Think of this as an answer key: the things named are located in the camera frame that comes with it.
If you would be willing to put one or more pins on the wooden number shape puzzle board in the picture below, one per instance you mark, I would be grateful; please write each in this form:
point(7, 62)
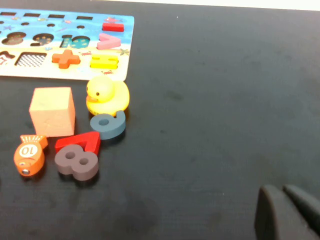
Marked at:
point(50, 73)

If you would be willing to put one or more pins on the pink greater-than sign piece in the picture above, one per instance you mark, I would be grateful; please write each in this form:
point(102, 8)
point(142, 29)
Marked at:
point(113, 41)

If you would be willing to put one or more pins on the orange fish numbered ten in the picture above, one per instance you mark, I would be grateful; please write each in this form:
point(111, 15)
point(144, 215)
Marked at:
point(28, 161)

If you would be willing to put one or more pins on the salmon wooden cube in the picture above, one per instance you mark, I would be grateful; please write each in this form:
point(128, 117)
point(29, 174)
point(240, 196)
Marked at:
point(52, 112)

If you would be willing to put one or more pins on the slate blue number nine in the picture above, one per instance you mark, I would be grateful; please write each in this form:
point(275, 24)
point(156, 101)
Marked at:
point(112, 130)

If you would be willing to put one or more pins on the orange plus sign piece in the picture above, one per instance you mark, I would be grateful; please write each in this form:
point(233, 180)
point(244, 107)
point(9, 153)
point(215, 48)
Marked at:
point(66, 60)

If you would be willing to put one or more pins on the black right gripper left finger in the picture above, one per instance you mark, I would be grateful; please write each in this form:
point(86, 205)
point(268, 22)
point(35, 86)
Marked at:
point(275, 217)

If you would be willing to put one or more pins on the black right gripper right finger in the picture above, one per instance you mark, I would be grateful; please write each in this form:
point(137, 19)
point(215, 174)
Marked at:
point(307, 205)

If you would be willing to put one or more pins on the yellow rubber duck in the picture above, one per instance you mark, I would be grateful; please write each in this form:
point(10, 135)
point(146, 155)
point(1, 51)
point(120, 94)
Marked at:
point(105, 95)

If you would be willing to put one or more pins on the yellow equals sign piece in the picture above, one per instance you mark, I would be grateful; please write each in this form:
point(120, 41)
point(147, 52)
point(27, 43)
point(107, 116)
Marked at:
point(103, 66)

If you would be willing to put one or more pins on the red minus sign piece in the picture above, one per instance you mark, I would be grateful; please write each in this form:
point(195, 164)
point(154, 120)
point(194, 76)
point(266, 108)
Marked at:
point(113, 27)

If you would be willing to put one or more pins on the brown number eight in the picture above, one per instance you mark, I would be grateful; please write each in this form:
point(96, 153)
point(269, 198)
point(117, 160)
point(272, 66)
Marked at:
point(75, 172)

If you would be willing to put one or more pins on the red number seven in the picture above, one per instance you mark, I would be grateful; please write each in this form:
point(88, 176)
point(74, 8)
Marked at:
point(92, 145)

